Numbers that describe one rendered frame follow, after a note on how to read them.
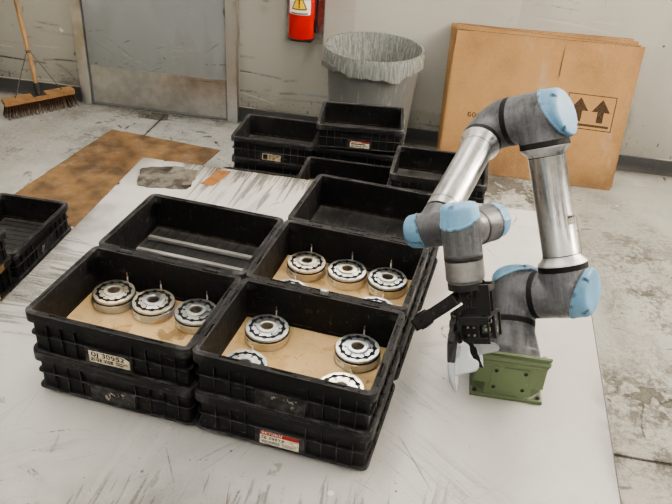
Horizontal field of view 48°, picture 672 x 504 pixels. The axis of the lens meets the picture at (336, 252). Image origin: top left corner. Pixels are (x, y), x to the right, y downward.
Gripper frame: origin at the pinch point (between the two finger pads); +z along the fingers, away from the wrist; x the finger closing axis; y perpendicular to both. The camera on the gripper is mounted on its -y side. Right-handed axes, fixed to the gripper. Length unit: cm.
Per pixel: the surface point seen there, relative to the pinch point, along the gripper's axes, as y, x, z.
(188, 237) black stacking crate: -90, 26, -28
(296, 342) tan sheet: -43.7, 5.9, -4.6
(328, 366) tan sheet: -33.9, 3.2, -0.1
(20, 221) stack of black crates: -207, 60, -33
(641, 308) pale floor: -2, 217, 41
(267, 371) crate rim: -35.5, -17.2, -5.6
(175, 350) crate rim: -54, -23, -11
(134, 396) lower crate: -71, -21, 1
